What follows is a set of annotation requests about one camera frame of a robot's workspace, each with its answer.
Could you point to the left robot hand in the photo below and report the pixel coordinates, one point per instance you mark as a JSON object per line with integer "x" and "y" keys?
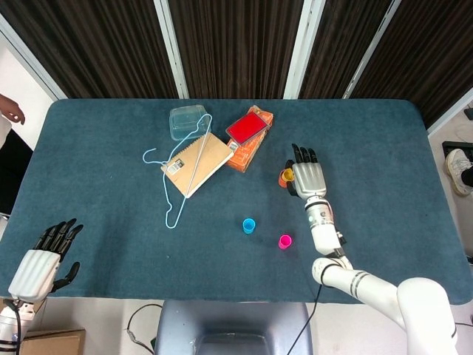
{"x": 33, "y": 273}

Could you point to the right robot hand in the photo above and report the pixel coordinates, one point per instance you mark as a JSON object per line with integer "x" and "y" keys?
{"x": 310, "y": 179}

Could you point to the pink plastic cup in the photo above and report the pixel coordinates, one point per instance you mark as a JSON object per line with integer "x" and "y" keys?
{"x": 285, "y": 242}

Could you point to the cyan plastic cup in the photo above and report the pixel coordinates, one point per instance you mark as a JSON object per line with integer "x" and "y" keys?
{"x": 249, "y": 226}

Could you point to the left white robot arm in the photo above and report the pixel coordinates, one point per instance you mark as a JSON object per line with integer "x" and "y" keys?
{"x": 11, "y": 325}

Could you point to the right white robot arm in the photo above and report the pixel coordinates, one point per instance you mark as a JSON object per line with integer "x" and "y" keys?
{"x": 369, "y": 284}

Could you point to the orange cardboard box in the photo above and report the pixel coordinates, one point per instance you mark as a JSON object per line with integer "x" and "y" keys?
{"x": 244, "y": 157}

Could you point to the brown cardboard box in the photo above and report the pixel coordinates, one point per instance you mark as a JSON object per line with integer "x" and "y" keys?
{"x": 51, "y": 342}

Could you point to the red pad in clear case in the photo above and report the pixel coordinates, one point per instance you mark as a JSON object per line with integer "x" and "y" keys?
{"x": 247, "y": 128}

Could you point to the kraft spiral notebook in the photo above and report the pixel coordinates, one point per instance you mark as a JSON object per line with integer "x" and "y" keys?
{"x": 210, "y": 157}

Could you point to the teal table cloth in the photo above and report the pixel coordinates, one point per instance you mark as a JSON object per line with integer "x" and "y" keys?
{"x": 221, "y": 259}

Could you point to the dark pleated screen panel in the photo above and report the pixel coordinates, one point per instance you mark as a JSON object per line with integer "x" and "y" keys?
{"x": 236, "y": 44}
{"x": 92, "y": 44}
{"x": 332, "y": 44}
{"x": 425, "y": 44}

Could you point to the clear plastic container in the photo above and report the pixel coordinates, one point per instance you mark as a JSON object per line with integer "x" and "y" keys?
{"x": 184, "y": 120}

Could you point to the white sneaker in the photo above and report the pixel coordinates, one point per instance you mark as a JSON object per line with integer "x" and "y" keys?
{"x": 456, "y": 168}

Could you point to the bystander in white shirt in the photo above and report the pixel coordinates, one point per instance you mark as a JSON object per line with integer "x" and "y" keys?
{"x": 11, "y": 111}

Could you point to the grey robot torso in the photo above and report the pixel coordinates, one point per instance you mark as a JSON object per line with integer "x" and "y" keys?
{"x": 229, "y": 325}

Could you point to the white screen frame post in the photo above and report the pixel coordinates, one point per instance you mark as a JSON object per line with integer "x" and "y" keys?
{"x": 303, "y": 48}
{"x": 171, "y": 48}
{"x": 362, "y": 48}
{"x": 29, "y": 57}

